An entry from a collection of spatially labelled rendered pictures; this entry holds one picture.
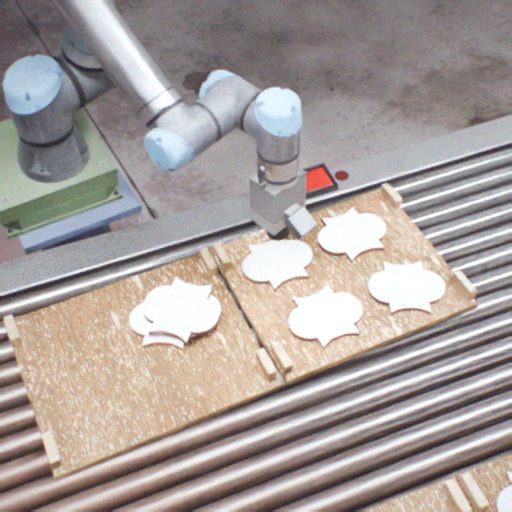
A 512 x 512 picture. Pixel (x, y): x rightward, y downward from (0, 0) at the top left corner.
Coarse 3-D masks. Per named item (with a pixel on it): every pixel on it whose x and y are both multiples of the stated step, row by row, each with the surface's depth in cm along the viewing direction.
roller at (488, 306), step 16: (480, 304) 162; (496, 304) 163; (448, 320) 160; (464, 320) 161; (416, 336) 159; (432, 336) 160; (368, 352) 156; (384, 352) 158; (336, 368) 155; (16, 464) 142; (32, 464) 142; (48, 464) 142; (0, 480) 140; (16, 480) 141
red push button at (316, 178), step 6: (318, 168) 186; (312, 174) 185; (318, 174) 185; (324, 174) 185; (312, 180) 184; (318, 180) 184; (324, 180) 184; (306, 186) 183; (312, 186) 183; (318, 186) 183
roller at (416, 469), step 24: (480, 432) 145; (504, 432) 145; (432, 456) 142; (456, 456) 142; (480, 456) 144; (360, 480) 139; (384, 480) 139; (408, 480) 140; (312, 504) 136; (336, 504) 137; (360, 504) 138
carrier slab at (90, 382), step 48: (144, 288) 164; (48, 336) 157; (96, 336) 156; (240, 336) 156; (48, 384) 150; (96, 384) 150; (144, 384) 149; (192, 384) 149; (240, 384) 149; (96, 432) 143; (144, 432) 143
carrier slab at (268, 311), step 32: (320, 224) 174; (320, 256) 169; (384, 256) 168; (416, 256) 168; (256, 288) 163; (288, 288) 163; (320, 288) 163; (352, 288) 163; (448, 288) 163; (256, 320) 158; (288, 320) 158; (384, 320) 158; (416, 320) 158; (288, 352) 154; (320, 352) 153; (352, 352) 153; (288, 384) 151
